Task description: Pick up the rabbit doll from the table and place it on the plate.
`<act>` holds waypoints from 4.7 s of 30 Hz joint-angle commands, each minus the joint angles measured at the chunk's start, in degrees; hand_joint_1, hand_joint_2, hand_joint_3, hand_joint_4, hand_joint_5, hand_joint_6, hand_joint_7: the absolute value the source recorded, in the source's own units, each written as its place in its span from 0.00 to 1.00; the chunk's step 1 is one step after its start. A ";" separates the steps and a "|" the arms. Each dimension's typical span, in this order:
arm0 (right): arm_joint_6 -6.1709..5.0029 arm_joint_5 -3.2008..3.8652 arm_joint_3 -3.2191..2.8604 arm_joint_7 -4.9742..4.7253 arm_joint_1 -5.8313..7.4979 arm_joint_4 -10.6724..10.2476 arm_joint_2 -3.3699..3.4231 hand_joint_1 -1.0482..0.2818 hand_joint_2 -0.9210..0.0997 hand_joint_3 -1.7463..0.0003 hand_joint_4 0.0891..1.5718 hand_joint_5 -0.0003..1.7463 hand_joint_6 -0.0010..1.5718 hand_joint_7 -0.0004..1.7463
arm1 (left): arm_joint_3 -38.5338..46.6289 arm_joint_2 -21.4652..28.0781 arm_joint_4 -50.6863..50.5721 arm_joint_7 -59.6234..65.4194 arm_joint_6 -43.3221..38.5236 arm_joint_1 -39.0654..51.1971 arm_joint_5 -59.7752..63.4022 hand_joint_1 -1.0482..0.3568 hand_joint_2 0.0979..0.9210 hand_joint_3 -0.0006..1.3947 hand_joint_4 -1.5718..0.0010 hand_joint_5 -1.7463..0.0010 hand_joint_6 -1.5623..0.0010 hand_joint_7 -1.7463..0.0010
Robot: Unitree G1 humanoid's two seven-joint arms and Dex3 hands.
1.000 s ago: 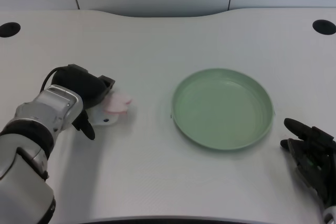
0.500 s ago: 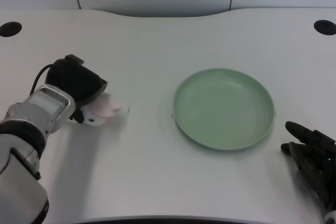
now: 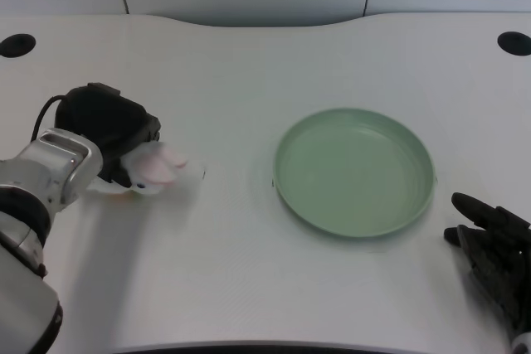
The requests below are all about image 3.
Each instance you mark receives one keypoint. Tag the white plush rabbit doll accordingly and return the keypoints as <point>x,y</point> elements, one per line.
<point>153,169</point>

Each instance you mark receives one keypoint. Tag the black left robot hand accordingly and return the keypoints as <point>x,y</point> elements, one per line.
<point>108,130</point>

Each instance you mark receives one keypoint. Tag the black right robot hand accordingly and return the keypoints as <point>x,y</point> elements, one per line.
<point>493,254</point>

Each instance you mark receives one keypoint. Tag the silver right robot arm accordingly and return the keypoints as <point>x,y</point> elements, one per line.
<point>520,347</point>

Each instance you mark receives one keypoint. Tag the green round plate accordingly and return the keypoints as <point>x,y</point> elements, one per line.
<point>352,173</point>

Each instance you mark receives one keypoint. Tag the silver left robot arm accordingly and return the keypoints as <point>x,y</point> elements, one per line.
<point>33,213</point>

